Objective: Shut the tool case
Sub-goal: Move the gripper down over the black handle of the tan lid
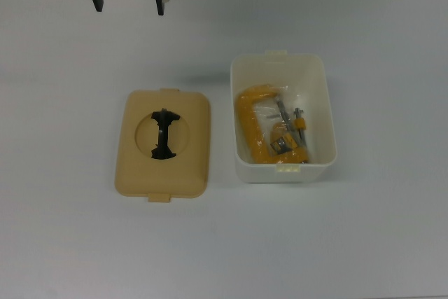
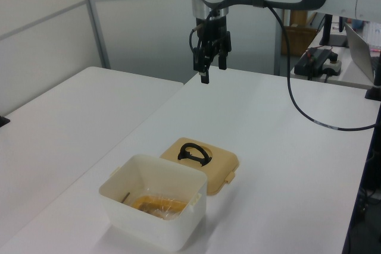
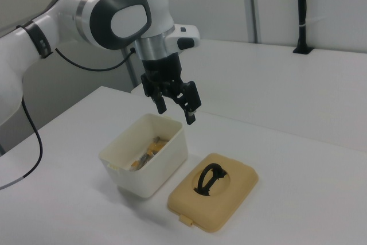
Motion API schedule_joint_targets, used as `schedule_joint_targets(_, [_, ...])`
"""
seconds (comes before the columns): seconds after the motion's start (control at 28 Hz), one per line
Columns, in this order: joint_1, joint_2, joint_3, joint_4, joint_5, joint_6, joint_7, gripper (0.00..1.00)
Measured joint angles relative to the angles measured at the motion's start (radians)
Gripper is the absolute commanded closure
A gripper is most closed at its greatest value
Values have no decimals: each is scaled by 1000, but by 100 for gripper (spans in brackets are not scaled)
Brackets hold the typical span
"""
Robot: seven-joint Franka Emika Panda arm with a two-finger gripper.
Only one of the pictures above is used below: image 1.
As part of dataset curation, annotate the black lid handle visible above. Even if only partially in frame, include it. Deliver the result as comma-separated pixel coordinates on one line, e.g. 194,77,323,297
150,107,181,161

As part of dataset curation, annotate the white plastic tool case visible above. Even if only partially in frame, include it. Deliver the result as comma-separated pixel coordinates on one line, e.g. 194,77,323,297
230,49,338,185

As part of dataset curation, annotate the tan plastic case lid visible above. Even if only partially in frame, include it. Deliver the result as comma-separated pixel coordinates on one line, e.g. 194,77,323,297
114,88,214,204

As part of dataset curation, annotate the clear plastic bag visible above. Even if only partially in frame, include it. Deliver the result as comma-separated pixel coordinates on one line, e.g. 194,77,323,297
237,83,313,165

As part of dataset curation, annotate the yellow C-clamp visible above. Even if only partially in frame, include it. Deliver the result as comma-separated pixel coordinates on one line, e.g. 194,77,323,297
234,83,311,165

